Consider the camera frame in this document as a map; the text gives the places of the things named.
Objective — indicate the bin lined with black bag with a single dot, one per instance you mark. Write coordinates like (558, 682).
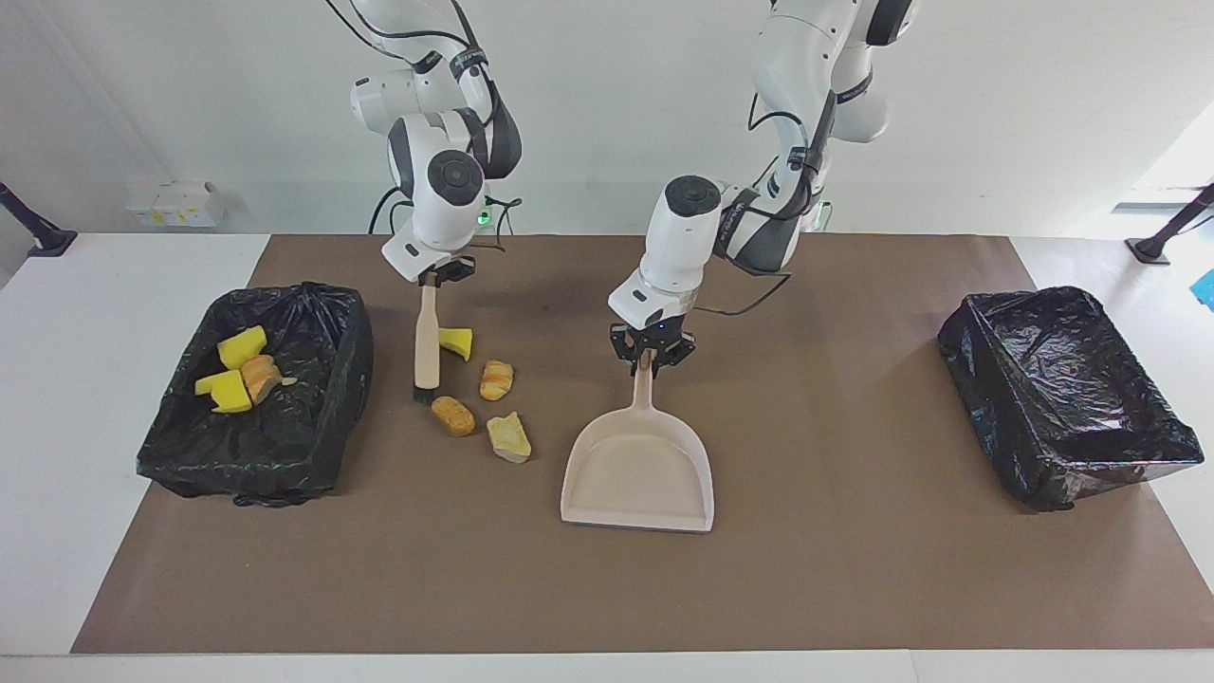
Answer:
(1062, 398)
(313, 417)

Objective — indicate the white wall socket box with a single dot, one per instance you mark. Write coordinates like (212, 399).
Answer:
(175, 204)

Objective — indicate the brown bread roll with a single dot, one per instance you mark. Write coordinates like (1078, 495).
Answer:
(453, 416)

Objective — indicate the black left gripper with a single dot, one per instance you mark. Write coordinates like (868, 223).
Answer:
(654, 339)

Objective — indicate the blue object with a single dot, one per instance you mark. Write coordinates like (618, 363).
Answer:
(1206, 289)

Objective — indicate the striped croissant piece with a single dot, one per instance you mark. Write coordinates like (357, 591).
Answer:
(496, 380)

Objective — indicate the beige plastic dustpan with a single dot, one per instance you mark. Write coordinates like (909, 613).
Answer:
(635, 474)

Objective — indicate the torn orange-crust bread piece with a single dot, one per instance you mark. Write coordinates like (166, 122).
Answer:
(261, 378)

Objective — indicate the beige hand brush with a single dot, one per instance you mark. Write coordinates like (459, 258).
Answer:
(427, 346)

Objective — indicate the rectangular yellow sponge piece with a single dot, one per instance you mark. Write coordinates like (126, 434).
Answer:
(228, 392)

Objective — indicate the brown table mat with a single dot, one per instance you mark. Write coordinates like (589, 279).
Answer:
(806, 569)

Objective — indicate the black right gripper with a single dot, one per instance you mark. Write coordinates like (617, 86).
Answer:
(455, 269)

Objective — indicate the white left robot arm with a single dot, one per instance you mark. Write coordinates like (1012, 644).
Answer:
(678, 247)

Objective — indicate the black stand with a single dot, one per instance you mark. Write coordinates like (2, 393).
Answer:
(52, 242)
(1152, 251)

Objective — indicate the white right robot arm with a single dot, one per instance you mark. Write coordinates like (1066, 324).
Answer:
(441, 190)

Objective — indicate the pale bread chunk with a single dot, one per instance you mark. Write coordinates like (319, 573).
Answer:
(509, 438)

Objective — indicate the notched yellow sponge piece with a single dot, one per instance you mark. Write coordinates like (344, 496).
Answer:
(242, 347)

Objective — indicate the small yellow sponge wedge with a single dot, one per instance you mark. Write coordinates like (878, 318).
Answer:
(459, 342)

